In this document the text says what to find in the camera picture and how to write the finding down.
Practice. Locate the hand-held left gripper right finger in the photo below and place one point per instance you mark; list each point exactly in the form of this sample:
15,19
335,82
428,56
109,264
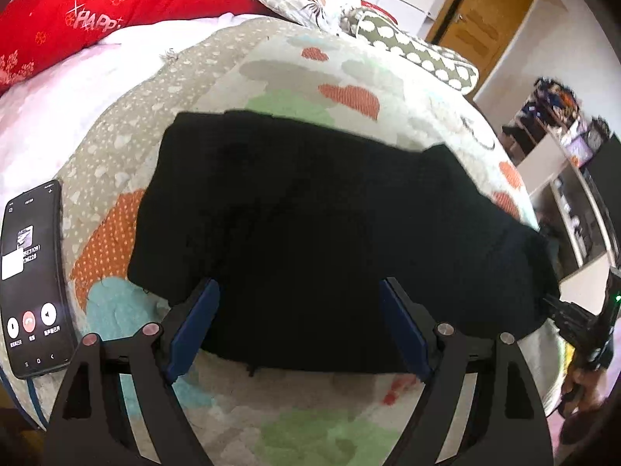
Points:
405,330

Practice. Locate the white shelf unit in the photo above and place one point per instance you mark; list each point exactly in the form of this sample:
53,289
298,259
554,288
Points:
558,170

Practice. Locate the black pants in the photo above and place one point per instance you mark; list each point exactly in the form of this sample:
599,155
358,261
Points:
315,228

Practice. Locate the black television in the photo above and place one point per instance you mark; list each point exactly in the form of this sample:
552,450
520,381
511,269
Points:
609,194

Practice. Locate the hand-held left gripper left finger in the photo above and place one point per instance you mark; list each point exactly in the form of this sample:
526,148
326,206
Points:
191,335

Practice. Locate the heart-print quilt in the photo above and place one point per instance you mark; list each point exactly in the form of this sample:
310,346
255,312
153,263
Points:
291,82

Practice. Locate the purple picture frame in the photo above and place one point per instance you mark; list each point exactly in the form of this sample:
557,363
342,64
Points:
580,150

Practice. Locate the wooden door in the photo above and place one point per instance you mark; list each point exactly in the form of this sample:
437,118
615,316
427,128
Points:
485,14

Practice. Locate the green sheep-print pillow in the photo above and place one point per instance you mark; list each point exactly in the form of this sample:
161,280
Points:
412,48

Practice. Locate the pink white blanket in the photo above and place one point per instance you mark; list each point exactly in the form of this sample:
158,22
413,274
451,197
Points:
58,107

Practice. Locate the black desk clock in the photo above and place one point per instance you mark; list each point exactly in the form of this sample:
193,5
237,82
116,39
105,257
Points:
600,131

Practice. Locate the person's right hand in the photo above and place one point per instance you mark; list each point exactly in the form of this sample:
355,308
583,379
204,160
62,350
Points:
584,391

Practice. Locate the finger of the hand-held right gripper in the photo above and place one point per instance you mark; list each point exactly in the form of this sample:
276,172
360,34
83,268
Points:
575,325

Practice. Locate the pile of clothes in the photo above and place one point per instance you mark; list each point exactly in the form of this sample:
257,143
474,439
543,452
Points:
555,99

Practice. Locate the red printed bolster pillow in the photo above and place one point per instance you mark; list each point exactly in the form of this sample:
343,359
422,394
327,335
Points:
97,0

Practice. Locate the black smartphone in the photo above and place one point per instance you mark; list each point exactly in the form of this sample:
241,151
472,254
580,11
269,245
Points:
34,276

